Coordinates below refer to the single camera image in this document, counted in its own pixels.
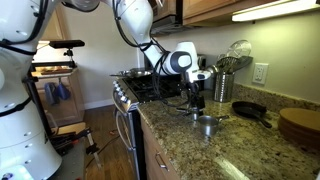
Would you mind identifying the large steel measuring cup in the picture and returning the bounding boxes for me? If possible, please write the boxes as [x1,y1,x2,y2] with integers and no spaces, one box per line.
[197,114,231,138]

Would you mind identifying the blue hanging bag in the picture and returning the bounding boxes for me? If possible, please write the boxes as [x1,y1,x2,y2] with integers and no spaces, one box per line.
[44,81,58,106]
[54,77,72,101]

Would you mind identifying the steel frying pan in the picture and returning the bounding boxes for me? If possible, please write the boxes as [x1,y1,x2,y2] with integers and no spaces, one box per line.
[109,67,154,80]

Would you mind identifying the black and red clamps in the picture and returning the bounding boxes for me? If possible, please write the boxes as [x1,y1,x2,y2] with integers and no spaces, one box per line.
[49,127,102,169]

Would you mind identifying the medium steel measuring cup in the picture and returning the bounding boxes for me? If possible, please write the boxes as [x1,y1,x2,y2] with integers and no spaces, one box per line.
[175,105,203,122]

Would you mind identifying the wooden side cabinet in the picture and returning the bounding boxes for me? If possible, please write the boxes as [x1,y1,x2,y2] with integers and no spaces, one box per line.
[31,66,86,127]

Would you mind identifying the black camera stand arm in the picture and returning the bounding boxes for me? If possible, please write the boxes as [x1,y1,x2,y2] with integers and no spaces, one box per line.
[31,47,78,69]

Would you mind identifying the black bar camera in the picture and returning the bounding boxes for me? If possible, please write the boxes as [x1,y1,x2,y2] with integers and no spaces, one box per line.
[48,39,86,50]

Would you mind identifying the wooden upper cabinets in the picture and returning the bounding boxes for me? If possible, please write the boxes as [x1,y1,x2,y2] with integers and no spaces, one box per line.
[182,0,281,27]

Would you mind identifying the round wire mesh strainer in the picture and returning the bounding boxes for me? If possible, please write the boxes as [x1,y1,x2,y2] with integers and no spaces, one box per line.
[226,39,253,60]

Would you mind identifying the steel ladle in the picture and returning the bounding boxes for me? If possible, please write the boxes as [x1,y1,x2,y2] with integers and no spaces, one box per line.
[205,64,220,76]

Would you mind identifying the light wooden lower cabinet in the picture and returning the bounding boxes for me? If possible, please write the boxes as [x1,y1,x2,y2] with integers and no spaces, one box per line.
[139,114,182,180]

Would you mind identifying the stack of round wooden boards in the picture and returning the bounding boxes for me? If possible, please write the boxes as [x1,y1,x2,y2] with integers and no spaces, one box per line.
[277,107,320,152]

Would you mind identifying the perforated steel utensil holder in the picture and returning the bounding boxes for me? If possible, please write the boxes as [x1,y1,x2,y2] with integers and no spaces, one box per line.
[212,72,236,104]

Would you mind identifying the black spatula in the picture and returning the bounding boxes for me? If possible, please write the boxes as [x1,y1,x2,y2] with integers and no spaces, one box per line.
[233,55,254,73]

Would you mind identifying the dark range hood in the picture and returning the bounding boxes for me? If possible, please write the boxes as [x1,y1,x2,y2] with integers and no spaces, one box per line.
[148,0,185,37]

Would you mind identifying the black cable bundle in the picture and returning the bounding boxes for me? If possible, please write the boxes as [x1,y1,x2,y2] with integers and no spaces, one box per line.
[111,0,188,109]

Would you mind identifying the wire skimmer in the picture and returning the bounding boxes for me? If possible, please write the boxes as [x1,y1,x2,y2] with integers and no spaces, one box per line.
[216,56,238,75]

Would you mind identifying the stainless steel gas stove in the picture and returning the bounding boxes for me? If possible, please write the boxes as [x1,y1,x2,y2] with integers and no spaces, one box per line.
[111,53,208,180]

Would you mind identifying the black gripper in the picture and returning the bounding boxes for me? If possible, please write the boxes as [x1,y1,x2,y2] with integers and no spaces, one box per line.
[184,81,202,118]

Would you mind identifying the metal drawer handle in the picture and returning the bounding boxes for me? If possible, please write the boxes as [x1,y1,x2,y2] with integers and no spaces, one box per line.
[154,151,170,171]

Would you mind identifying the wooden wall cabinet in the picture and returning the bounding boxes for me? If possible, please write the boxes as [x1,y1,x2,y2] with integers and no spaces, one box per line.
[40,4,65,42]

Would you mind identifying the black cast iron skillet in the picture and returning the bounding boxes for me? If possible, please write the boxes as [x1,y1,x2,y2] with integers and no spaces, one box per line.
[231,100,274,130]

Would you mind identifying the white wall outlet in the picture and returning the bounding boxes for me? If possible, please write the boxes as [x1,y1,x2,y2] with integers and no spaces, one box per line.
[251,62,270,86]

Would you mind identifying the under-cabinet light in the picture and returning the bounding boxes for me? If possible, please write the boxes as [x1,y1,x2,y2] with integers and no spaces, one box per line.
[231,0,320,23]

